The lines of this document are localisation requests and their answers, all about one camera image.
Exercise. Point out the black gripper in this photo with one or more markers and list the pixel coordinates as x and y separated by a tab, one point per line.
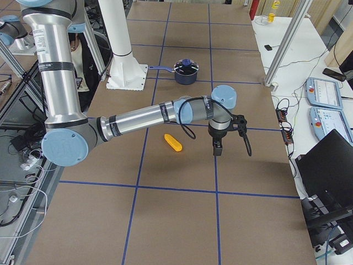
217	136

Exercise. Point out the yellow plastic corn cob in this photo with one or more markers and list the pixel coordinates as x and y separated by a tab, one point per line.
173	142

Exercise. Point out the dark blue saucepan purple handle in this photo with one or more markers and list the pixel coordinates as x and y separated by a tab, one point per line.
184	80

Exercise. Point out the glass lid purple knob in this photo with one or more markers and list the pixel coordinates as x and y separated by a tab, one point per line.
186	67

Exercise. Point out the orange black power strip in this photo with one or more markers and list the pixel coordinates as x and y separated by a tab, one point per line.
285	127

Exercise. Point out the brown table mat blue grid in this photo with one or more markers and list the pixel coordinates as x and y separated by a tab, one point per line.
156	196

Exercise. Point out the near blue teach pendant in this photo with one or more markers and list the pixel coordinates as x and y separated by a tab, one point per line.
324	120

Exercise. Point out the blue teach pendant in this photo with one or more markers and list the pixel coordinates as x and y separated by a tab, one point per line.
323	93
324	120

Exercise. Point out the small black device on table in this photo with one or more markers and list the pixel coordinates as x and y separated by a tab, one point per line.
268	47

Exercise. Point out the black laptop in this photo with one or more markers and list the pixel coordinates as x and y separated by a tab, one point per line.
328	167

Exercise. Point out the far blue teach pendant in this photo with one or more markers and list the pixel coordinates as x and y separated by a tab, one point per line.
323	93

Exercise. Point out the black smartphone on table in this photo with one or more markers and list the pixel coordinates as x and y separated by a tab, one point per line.
333	74

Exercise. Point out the yellow cup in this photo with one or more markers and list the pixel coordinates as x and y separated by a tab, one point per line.
271	17

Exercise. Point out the seated person black courage jacket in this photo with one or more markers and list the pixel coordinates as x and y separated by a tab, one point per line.
85	68

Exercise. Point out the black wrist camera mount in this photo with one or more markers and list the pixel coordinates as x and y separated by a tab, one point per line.
238	123

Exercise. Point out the metal base plate with holes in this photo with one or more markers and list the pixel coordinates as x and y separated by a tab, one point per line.
124	78

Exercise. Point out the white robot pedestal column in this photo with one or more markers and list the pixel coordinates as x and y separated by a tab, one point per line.
116	27

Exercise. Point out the aluminium frame post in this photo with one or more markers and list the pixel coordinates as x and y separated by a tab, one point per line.
293	26

